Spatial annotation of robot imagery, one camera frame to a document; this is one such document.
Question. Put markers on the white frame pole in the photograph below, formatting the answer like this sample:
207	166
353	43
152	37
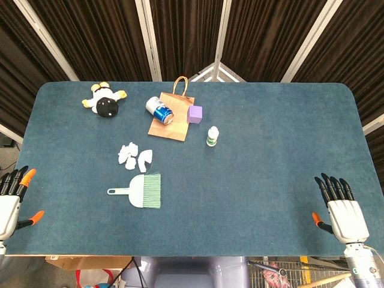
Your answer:
45	39
373	124
312	39
10	133
221	39
148	39

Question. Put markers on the brown paper bag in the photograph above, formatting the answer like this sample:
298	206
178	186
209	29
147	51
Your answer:
177	126

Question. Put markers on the white black plush toy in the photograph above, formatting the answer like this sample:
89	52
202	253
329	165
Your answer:
105	103

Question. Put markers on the mint green hand brush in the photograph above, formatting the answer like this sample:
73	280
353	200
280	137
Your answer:
139	192

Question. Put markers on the red patterned plastic packet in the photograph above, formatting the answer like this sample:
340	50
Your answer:
271	276

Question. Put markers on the right lavender robot arm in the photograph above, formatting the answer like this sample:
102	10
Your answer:
363	267

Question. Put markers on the small white green-label bottle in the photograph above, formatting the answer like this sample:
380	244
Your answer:
212	138

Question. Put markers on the dark brown curtain panel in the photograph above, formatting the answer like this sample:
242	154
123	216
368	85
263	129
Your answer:
18	75
186	36
264	39
360	60
99	39

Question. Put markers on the blue white soda can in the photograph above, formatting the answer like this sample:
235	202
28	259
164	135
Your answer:
159	109

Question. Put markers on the wooden stick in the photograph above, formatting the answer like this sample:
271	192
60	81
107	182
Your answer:
327	279

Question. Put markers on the brown cardboard box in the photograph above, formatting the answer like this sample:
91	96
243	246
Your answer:
90	262

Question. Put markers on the purple foam cube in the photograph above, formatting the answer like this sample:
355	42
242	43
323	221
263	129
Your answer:
195	114

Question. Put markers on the lavender robot torso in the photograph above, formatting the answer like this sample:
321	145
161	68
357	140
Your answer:
186	274

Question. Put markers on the blue felt table cover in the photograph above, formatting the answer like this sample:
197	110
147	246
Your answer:
240	195

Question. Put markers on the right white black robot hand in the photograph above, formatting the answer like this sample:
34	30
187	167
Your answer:
348	220

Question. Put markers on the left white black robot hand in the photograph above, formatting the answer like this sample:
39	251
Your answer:
9	216

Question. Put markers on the red white shopping bag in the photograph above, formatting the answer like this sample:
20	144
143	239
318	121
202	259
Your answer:
90	277

